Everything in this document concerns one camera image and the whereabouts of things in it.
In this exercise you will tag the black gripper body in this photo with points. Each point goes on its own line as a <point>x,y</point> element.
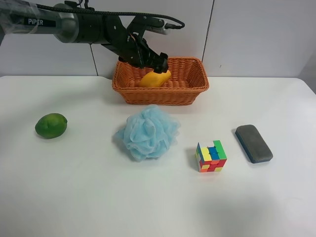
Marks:
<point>127,43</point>

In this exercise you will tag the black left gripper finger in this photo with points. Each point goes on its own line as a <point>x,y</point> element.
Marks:
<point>159,66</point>

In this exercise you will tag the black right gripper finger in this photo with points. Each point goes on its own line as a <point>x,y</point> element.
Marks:
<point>154,57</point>

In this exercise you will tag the yellow mango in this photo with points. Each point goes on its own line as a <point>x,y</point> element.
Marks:
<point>153,79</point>

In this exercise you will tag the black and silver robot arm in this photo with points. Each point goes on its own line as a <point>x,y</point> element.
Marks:
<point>70,24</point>

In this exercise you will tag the orange woven basket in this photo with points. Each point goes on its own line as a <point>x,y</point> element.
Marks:
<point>188,79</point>

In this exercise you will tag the green lemon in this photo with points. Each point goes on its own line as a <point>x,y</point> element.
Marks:
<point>51,126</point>

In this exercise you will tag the light blue bath loofah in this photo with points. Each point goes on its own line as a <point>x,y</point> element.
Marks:
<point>148,134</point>

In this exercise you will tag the colourful puzzle cube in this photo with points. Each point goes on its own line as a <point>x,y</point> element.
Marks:
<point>210,159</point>

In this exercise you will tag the grey board eraser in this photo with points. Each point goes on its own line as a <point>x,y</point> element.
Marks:
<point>253,144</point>

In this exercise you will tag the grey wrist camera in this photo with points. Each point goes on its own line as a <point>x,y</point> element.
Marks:
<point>156,25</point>

